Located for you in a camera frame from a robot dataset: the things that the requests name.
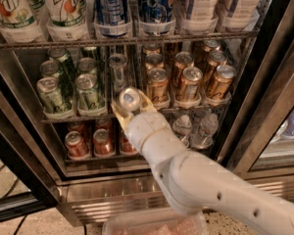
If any steel fridge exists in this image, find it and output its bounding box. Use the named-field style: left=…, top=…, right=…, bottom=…
left=0, top=0, right=294, bottom=226

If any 7up bottle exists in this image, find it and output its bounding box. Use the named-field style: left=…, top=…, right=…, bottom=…
left=45, top=0, right=89, bottom=41
left=0, top=0, right=43, bottom=43

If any right blue pepsi bottle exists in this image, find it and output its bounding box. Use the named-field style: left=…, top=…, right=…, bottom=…
left=137, top=0, right=174, bottom=35

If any left 7up bottle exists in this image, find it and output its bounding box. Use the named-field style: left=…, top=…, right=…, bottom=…
left=0, top=0, right=43, bottom=43

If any front right red can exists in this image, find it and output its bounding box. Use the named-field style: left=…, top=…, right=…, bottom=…
left=120, top=132, right=136, bottom=154

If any middle left green can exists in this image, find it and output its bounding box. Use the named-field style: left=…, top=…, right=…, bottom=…
left=39, top=60, right=68, bottom=81

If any front middle red can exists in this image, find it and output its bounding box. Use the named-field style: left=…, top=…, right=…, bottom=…
left=93, top=128, right=114, bottom=156

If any right white drink bottle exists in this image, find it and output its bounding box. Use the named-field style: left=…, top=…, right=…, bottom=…
left=217, top=0, right=260, bottom=32

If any gold can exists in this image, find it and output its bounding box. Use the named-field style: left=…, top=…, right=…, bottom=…
left=171, top=51, right=194, bottom=84
left=203, top=50, right=227, bottom=82
left=175, top=67, right=203, bottom=102
left=147, top=68, right=169, bottom=104
left=206, top=65, right=236, bottom=100
left=145, top=53, right=165, bottom=71

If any blue pepsi bottle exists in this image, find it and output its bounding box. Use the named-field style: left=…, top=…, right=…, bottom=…
left=137, top=0, right=174, bottom=35
left=94, top=0, right=130, bottom=38

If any middle clear water bottle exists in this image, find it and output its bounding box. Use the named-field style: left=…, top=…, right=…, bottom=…
left=172, top=115, right=192, bottom=147

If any middle right green can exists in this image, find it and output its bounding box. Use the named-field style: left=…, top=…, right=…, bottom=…
left=77, top=58, right=97, bottom=75

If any clear water bottle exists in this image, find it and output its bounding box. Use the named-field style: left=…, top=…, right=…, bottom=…
left=172, top=115, right=192, bottom=147
left=190, top=113, right=219, bottom=149

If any front left gold can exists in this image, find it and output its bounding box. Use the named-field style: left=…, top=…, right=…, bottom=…
left=147, top=68, right=169, bottom=104

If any front left red can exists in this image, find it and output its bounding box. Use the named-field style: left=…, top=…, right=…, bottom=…
left=65, top=131, right=89, bottom=160

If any front left green can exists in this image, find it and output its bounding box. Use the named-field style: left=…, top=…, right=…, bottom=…
left=36, top=76, right=72, bottom=114

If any red can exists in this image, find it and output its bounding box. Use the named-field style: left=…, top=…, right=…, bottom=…
left=93, top=128, right=114, bottom=156
left=120, top=132, right=136, bottom=154
left=65, top=131, right=89, bottom=160

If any left white drink bottle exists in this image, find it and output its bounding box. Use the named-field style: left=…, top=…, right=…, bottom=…
left=177, top=0, right=218, bottom=35

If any silver redbull can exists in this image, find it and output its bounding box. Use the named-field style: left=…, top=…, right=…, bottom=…
left=118, top=87, right=141, bottom=112
left=108, top=54, right=127, bottom=93

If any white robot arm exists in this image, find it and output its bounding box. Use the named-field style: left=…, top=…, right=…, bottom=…
left=111, top=87, right=294, bottom=235

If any back left green can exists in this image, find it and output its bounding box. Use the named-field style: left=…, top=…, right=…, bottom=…
left=48, top=48, right=74, bottom=74

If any front right green can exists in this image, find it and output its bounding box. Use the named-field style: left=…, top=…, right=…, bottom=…
left=75, top=73, right=105, bottom=111

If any clear plastic container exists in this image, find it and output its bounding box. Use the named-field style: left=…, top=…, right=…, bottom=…
left=102, top=208, right=210, bottom=235

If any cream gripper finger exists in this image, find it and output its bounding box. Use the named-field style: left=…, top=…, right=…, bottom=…
left=139, top=90, right=157, bottom=113
left=111, top=102, right=133, bottom=131

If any green can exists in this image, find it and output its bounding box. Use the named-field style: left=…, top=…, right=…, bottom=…
left=39, top=60, right=68, bottom=81
left=36, top=76, right=72, bottom=114
left=75, top=73, right=105, bottom=111
left=48, top=48, right=74, bottom=74
left=77, top=58, right=97, bottom=75

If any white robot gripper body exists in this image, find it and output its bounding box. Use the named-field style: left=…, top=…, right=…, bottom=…
left=125, top=112, right=187, bottom=167

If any white drink bottle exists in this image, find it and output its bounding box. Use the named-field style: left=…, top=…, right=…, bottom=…
left=177, top=0, right=218, bottom=35
left=217, top=0, right=260, bottom=32

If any front right gold can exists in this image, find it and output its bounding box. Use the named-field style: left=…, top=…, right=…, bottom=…
left=206, top=65, right=236, bottom=100

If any left blue pepsi bottle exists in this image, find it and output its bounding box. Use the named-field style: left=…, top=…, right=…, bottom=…
left=94, top=0, right=130, bottom=38

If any right 7up bottle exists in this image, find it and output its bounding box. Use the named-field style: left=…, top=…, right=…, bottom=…
left=45, top=0, right=89, bottom=41

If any front middle gold can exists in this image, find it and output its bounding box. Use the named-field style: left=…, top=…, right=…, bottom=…
left=175, top=67, right=203, bottom=102

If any right clear water bottle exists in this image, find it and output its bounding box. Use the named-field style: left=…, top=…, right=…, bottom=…
left=190, top=113, right=219, bottom=149

